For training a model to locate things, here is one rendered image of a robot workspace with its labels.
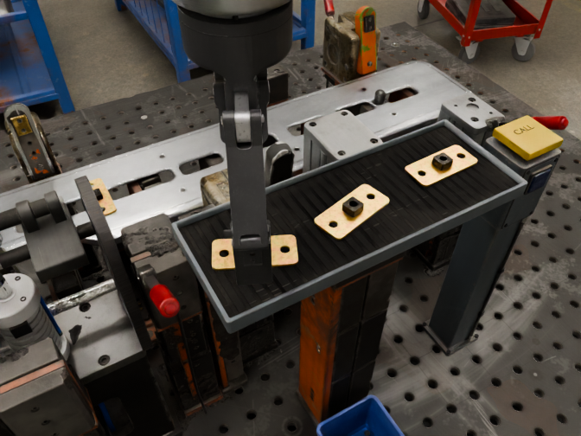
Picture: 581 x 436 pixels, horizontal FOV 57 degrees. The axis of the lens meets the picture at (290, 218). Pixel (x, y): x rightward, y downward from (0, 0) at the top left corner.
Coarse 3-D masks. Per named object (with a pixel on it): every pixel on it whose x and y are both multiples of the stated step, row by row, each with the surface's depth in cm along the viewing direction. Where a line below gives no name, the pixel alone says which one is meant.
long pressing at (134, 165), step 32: (416, 64) 108; (320, 96) 100; (352, 96) 100; (416, 96) 100; (448, 96) 100; (288, 128) 94; (384, 128) 93; (416, 128) 94; (128, 160) 87; (160, 160) 87; (192, 160) 88; (224, 160) 87; (32, 192) 82; (64, 192) 82; (160, 192) 82; (192, 192) 82; (128, 224) 77
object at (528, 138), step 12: (516, 120) 68; (528, 120) 68; (504, 132) 66; (516, 132) 66; (528, 132) 66; (540, 132) 66; (552, 132) 66; (516, 144) 65; (528, 144) 65; (540, 144) 65; (552, 144) 65; (528, 156) 64
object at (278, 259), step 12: (216, 240) 53; (228, 240) 53; (276, 240) 53; (288, 240) 53; (216, 252) 52; (228, 252) 53; (276, 252) 52; (288, 252) 52; (216, 264) 51; (228, 264) 51; (276, 264) 51; (288, 264) 51
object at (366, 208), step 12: (360, 192) 58; (372, 192) 58; (336, 204) 57; (348, 204) 56; (360, 204) 56; (372, 204) 57; (384, 204) 57; (324, 216) 56; (336, 216) 56; (348, 216) 56; (360, 216) 56; (324, 228) 55; (336, 228) 55; (348, 228) 55
